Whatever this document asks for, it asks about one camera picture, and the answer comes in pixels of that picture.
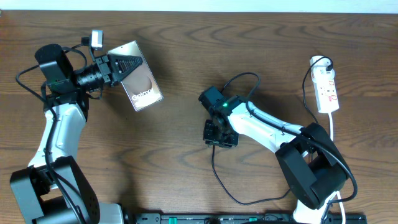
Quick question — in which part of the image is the white USB wall charger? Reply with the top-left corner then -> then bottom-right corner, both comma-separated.
310,55 -> 334,72

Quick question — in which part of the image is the black camera cable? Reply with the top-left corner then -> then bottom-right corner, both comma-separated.
219,72 -> 358,224
14,37 -> 94,224

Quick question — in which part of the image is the black right camera cable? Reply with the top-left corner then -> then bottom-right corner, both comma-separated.
219,72 -> 358,224

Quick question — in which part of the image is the black USB charging cable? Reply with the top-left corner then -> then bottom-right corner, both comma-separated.
211,55 -> 334,206

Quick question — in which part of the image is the white power strip cord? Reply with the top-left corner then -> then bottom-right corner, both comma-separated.
327,112 -> 347,224

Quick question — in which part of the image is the Galaxy S25 Ultra smartphone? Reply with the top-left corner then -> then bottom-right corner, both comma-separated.
108,40 -> 164,111

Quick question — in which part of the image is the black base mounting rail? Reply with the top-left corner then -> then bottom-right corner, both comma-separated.
130,212 -> 368,224

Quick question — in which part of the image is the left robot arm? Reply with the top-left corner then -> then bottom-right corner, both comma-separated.
10,44 -> 143,223

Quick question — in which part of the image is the white power strip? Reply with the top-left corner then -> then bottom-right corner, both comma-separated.
311,67 -> 340,114

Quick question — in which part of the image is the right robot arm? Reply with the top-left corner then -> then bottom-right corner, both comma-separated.
198,86 -> 351,223

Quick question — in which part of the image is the black left camera cable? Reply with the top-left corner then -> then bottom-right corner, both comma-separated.
14,37 -> 94,224

